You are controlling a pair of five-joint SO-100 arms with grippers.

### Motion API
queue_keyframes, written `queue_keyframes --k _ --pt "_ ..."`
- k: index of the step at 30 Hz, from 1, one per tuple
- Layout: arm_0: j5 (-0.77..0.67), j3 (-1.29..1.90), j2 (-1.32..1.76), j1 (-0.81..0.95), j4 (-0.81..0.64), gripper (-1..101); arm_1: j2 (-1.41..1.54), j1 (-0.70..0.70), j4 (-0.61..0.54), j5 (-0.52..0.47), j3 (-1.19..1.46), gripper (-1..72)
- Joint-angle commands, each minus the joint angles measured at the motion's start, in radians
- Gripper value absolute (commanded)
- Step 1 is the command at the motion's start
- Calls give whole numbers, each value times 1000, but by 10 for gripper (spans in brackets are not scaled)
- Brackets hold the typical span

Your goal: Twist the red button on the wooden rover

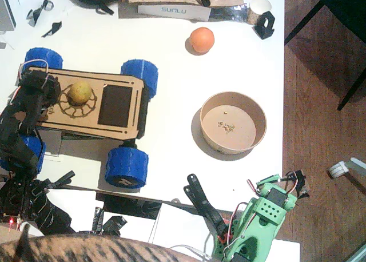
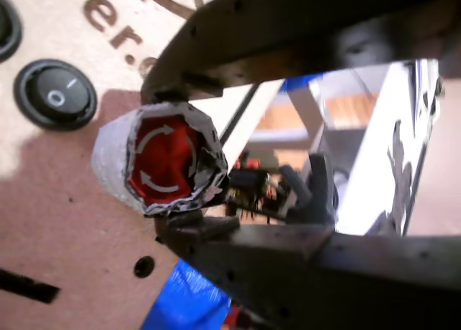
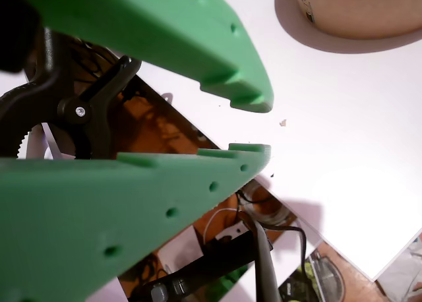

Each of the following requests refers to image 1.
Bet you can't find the yellow round fruit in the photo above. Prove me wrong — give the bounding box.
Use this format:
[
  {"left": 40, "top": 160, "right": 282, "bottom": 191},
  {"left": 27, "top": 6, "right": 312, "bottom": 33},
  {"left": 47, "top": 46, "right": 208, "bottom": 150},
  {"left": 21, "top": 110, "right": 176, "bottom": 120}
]
[{"left": 67, "top": 81, "right": 93, "bottom": 107}]

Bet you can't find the blue rover wheel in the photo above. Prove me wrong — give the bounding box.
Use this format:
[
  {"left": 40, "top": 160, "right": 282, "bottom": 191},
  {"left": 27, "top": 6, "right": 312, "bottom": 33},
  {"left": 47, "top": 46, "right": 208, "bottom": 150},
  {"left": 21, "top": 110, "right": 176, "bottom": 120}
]
[
  {"left": 120, "top": 59, "right": 159, "bottom": 98},
  {"left": 0, "top": 133, "right": 46, "bottom": 174},
  {"left": 25, "top": 47, "right": 63, "bottom": 71},
  {"left": 104, "top": 146, "right": 149, "bottom": 188}
]

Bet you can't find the black plastic scrap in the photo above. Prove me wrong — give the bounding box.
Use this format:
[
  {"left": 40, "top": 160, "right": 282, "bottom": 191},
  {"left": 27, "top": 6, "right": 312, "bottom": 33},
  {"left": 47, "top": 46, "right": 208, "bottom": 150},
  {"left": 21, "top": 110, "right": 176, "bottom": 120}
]
[
  {"left": 26, "top": 0, "right": 55, "bottom": 27},
  {"left": 41, "top": 21, "right": 63, "bottom": 39}
]

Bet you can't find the brown paper bowl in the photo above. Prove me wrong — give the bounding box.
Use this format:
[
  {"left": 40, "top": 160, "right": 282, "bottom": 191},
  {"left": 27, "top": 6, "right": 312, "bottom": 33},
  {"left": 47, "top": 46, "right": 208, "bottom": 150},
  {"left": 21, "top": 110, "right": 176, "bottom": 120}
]
[{"left": 199, "top": 90, "right": 268, "bottom": 156}]

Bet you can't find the black tape piece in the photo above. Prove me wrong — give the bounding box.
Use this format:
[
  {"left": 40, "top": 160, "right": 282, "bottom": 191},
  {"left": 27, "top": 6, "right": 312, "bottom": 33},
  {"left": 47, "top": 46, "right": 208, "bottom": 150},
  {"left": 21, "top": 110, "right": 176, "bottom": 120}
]
[
  {"left": 93, "top": 207, "right": 105, "bottom": 234},
  {"left": 102, "top": 215, "right": 128, "bottom": 236}
]

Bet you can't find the black table clamp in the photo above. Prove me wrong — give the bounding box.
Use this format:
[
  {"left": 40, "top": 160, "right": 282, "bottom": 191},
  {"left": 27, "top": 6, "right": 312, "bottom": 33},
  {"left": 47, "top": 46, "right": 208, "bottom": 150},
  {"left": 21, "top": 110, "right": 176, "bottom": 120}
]
[{"left": 37, "top": 170, "right": 77, "bottom": 190}]

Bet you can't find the striped brown fabric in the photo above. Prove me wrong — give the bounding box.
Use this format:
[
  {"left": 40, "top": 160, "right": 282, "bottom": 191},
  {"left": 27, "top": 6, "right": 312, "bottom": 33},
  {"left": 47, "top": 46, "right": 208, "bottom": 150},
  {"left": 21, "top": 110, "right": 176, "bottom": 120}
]
[{"left": 0, "top": 233, "right": 206, "bottom": 262}]

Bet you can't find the white SUNLU box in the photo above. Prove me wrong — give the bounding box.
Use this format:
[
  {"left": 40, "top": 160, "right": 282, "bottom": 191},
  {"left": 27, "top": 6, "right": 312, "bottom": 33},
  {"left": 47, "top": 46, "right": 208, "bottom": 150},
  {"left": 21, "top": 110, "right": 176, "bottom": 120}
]
[{"left": 137, "top": 3, "right": 212, "bottom": 22}]

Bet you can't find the white bar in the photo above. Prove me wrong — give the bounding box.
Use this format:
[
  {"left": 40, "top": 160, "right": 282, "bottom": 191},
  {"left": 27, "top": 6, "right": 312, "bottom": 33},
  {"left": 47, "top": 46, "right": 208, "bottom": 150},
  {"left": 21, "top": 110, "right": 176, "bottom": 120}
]
[{"left": 350, "top": 157, "right": 366, "bottom": 171}]

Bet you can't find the orange fruit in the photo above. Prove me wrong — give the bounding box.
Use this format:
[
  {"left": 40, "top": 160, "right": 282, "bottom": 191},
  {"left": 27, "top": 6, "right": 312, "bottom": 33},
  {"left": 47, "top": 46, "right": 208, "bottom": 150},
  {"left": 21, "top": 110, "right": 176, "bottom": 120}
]
[{"left": 188, "top": 26, "right": 215, "bottom": 55}]

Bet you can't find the black printed holder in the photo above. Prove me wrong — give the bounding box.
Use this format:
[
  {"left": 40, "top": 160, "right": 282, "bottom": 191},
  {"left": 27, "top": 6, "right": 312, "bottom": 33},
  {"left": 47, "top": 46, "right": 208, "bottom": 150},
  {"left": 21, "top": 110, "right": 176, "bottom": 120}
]
[{"left": 254, "top": 11, "right": 277, "bottom": 40}]

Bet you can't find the shiny blue foil bag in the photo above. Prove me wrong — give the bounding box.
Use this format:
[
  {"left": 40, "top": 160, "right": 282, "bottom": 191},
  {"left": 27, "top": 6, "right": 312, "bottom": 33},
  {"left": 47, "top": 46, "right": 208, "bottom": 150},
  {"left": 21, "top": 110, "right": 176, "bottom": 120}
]
[{"left": 210, "top": 3, "right": 249, "bottom": 24}]

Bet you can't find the paper cup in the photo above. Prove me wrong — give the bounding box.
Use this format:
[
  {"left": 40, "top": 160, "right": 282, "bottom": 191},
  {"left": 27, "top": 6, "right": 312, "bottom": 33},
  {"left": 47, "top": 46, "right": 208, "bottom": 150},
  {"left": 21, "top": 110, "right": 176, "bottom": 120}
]
[{"left": 247, "top": 0, "right": 272, "bottom": 25}]

